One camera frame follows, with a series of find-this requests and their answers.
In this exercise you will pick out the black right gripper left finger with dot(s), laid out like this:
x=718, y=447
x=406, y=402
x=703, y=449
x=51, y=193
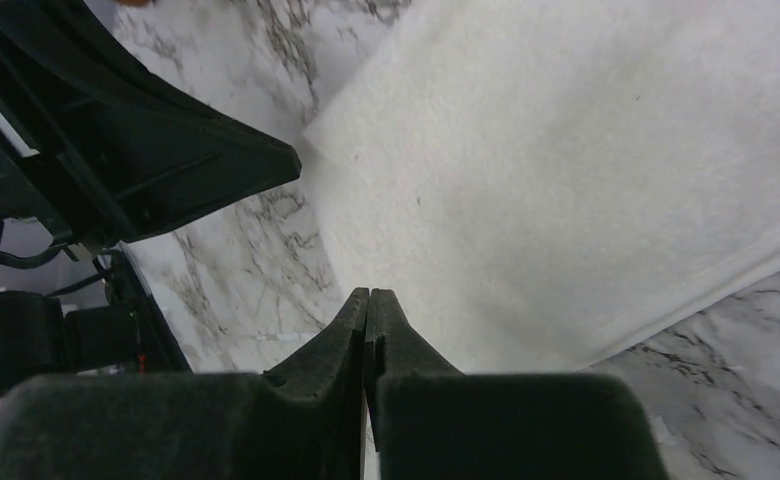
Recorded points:
x=302, y=419

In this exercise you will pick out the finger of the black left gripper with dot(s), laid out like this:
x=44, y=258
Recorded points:
x=114, y=152

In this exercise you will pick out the white terry towel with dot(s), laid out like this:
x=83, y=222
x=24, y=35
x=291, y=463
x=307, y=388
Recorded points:
x=544, y=184

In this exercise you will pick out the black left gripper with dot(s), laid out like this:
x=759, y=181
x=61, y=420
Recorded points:
x=108, y=318

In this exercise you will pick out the wooden shelf rack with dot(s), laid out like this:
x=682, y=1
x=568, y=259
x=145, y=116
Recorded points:
x=134, y=3

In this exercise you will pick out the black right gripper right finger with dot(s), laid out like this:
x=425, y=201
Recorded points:
x=431, y=421

